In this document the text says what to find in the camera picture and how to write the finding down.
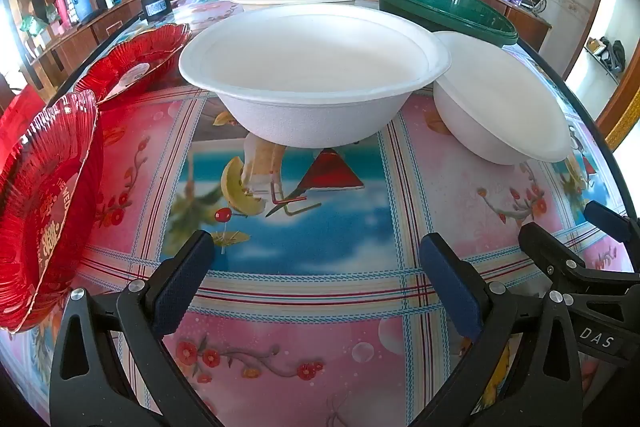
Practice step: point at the green plastic basin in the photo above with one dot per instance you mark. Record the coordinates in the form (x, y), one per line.
(440, 7)

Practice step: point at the green snack packet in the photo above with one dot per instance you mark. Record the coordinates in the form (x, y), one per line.
(34, 26)

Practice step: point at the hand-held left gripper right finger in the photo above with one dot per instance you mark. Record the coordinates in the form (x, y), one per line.
(450, 292)

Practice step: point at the large white paper bowl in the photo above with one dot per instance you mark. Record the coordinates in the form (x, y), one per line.
(310, 57)

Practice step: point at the pink bottle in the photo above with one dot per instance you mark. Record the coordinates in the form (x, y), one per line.
(63, 9)

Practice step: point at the small white paper bowl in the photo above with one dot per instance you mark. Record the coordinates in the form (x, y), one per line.
(500, 107)

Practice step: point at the red scalloped plate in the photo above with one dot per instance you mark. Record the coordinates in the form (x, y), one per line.
(45, 207)
(135, 57)

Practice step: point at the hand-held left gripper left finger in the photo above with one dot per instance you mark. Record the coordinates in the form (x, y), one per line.
(182, 277)

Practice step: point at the low wooden cabinet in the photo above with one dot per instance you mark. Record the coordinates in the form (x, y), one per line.
(530, 27)

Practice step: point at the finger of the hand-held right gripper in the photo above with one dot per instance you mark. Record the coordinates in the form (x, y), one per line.
(550, 252)
(607, 222)

